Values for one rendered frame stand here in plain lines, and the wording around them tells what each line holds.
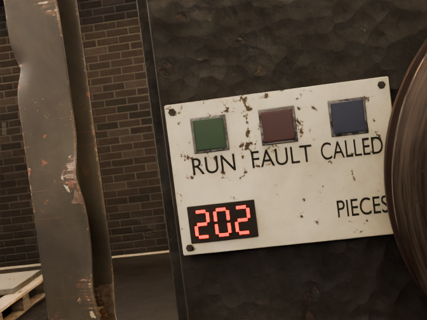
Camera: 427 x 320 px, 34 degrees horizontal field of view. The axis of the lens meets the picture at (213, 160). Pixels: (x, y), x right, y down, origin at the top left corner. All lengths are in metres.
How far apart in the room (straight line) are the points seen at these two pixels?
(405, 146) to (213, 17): 0.29
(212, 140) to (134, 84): 6.17
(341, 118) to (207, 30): 0.19
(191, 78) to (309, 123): 0.15
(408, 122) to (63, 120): 2.81
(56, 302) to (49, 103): 0.96
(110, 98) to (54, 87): 3.63
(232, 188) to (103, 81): 6.26
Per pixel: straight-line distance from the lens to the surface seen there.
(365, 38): 0.84
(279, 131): 0.81
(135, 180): 7.00
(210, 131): 0.82
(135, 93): 6.97
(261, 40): 0.84
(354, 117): 0.81
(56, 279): 3.51
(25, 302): 5.49
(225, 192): 0.82
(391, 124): 0.75
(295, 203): 0.82
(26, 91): 3.47
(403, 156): 0.69
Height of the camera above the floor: 1.21
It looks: 3 degrees down
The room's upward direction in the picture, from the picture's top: 7 degrees counter-clockwise
